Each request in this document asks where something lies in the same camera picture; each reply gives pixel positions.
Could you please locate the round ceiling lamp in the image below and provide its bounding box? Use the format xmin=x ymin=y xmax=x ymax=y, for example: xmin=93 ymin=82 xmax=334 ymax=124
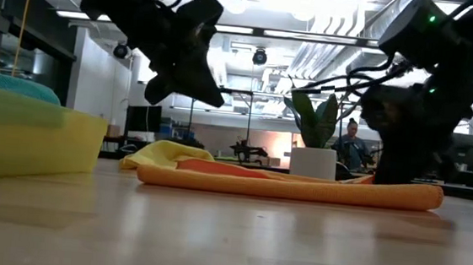
xmin=224 ymin=0 xmax=248 ymax=15

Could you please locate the person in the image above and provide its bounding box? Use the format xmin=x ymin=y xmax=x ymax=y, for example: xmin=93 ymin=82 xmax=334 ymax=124
xmin=328 ymin=116 xmax=384 ymax=175

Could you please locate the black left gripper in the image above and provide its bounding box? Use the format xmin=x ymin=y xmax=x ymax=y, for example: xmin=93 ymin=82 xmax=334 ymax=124
xmin=137 ymin=0 xmax=234 ymax=111

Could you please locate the orange microfiber towel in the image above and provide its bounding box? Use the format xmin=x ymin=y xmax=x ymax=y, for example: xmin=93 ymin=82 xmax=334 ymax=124
xmin=135 ymin=154 xmax=446 ymax=214

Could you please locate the black computer monitor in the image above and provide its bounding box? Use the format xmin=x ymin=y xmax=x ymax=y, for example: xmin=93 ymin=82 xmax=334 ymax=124
xmin=447 ymin=132 xmax=473 ymax=188
xmin=125 ymin=103 xmax=164 ymax=135

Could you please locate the long ceiling light strip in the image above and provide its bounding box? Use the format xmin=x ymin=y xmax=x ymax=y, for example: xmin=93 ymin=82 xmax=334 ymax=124
xmin=214 ymin=24 xmax=255 ymax=35
xmin=55 ymin=9 xmax=114 ymax=23
xmin=262 ymin=28 xmax=380 ymax=48

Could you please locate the potted plant in white pot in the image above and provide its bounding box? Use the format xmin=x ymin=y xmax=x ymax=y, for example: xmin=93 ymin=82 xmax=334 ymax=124
xmin=277 ymin=84 xmax=351 ymax=182

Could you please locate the yellow microfiber towel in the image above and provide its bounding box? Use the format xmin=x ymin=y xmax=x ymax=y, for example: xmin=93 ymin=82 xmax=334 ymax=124
xmin=118 ymin=136 xmax=218 ymax=177

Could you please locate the yellow translucent plastic bin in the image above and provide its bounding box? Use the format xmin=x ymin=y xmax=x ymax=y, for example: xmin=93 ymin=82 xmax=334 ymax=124
xmin=0 ymin=83 xmax=112 ymax=191

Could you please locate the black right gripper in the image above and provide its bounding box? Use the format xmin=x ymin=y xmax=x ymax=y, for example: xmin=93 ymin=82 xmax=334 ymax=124
xmin=354 ymin=81 xmax=473 ymax=192

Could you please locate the teal microfiber towel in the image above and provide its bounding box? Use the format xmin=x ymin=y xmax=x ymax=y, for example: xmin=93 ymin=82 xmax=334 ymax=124
xmin=0 ymin=67 xmax=64 ymax=107

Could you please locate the black hanging camera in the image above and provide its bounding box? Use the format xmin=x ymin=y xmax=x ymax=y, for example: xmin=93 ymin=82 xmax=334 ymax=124
xmin=251 ymin=46 xmax=269 ymax=68

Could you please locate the black-framed background table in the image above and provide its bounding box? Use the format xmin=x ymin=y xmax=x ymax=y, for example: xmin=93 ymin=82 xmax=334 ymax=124
xmin=214 ymin=86 xmax=256 ymax=145

